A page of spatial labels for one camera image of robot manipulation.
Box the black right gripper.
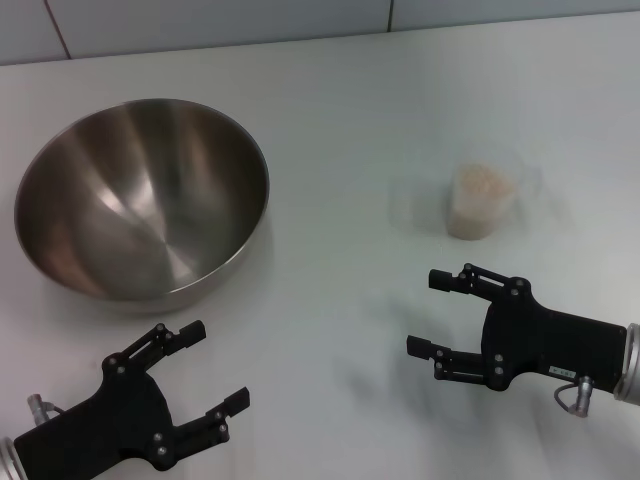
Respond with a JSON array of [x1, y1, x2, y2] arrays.
[[406, 263, 628, 397]]

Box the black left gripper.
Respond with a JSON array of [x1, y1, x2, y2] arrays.
[[13, 320, 251, 480]]

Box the white rice grains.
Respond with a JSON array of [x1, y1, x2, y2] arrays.
[[448, 162, 516, 241]]

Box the clear plastic measuring cup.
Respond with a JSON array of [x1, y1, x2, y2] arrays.
[[444, 142, 545, 242]]

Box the stainless steel mixing bowl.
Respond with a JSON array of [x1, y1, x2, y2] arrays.
[[13, 98, 271, 315]]

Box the right gripper cable with connector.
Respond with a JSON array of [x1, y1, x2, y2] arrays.
[[552, 376, 595, 417]]

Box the gripper cable with connector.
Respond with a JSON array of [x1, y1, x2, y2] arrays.
[[26, 393, 67, 427], [552, 376, 595, 417]]

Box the left gripper cable with connector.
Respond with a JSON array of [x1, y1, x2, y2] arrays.
[[26, 393, 67, 427]]

